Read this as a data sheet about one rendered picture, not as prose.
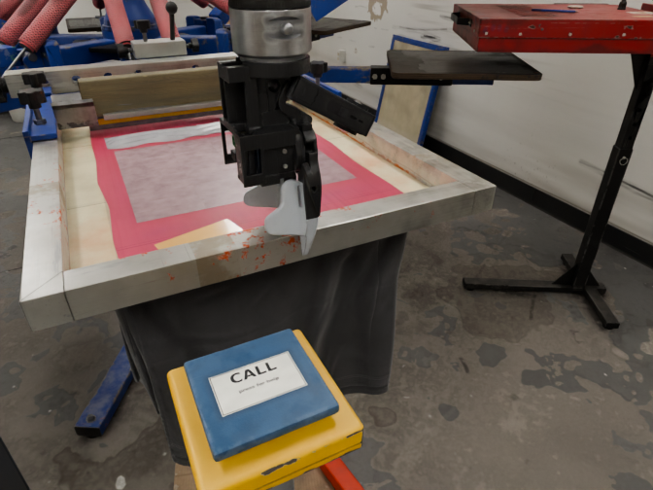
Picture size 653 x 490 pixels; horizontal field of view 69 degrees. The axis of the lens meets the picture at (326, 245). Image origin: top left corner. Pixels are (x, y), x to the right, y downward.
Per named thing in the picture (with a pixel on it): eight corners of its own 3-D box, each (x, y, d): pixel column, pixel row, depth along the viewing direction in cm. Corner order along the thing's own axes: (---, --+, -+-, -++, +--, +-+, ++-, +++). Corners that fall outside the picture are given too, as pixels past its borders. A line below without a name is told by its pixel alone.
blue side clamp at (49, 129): (66, 165, 85) (54, 127, 82) (35, 170, 83) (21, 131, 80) (62, 121, 108) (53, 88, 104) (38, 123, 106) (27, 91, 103)
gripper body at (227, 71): (224, 168, 53) (211, 53, 47) (295, 156, 56) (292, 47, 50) (246, 195, 47) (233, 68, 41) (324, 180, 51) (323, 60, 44)
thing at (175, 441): (395, 391, 95) (418, 196, 72) (165, 487, 78) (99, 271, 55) (388, 380, 97) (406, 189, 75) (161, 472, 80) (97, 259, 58)
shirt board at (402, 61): (505, 73, 182) (509, 51, 178) (538, 102, 148) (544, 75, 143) (162, 68, 189) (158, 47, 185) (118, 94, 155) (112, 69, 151)
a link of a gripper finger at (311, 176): (293, 214, 54) (283, 136, 51) (308, 211, 54) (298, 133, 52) (310, 223, 50) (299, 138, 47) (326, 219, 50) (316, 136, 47)
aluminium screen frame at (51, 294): (492, 209, 68) (497, 185, 66) (31, 332, 46) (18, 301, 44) (285, 88, 128) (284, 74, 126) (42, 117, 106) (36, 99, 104)
